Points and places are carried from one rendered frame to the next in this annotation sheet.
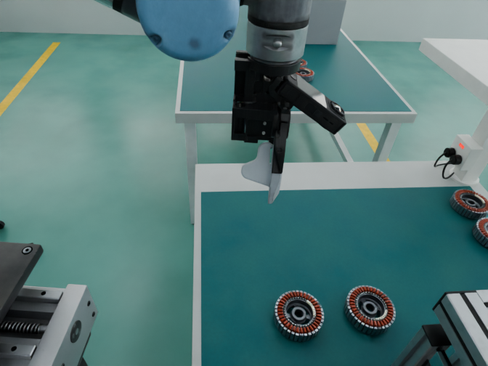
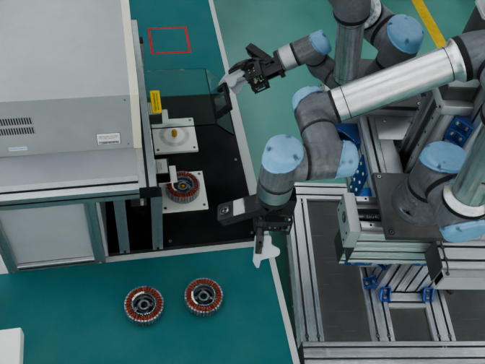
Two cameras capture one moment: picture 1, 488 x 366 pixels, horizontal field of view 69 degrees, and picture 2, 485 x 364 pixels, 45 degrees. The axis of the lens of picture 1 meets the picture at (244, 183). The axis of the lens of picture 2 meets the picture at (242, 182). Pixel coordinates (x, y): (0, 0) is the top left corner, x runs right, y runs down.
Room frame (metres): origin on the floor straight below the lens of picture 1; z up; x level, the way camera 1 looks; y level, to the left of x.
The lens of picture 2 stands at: (1.19, -0.22, 2.37)
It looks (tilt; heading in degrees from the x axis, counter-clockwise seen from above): 53 degrees down; 170
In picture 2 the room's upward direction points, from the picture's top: 10 degrees clockwise
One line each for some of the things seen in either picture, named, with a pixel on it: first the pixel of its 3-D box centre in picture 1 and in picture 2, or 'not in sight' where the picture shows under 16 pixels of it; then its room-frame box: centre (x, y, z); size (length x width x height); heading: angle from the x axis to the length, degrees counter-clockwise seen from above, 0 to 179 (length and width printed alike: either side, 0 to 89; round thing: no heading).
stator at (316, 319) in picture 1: (298, 314); (203, 297); (0.42, -0.15, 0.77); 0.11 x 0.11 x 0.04
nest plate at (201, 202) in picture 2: not in sight; (182, 191); (0.05, -0.22, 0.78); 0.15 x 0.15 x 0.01; 8
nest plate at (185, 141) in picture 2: not in sight; (174, 136); (-0.19, -0.25, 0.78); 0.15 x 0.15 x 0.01; 8
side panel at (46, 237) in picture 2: not in sight; (48, 235); (0.31, -0.59, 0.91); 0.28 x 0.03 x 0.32; 98
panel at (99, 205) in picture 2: not in sight; (97, 141); (-0.03, -0.49, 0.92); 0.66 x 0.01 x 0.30; 8
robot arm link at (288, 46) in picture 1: (276, 40); (274, 185); (0.46, -0.03, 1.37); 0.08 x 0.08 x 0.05
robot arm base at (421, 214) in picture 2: not in sight; (424, 193); (0.26, 0.45, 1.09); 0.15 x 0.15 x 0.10
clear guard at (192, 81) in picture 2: not in sight; (176, 103); (-0.10, -0.25, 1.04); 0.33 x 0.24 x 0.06; 98
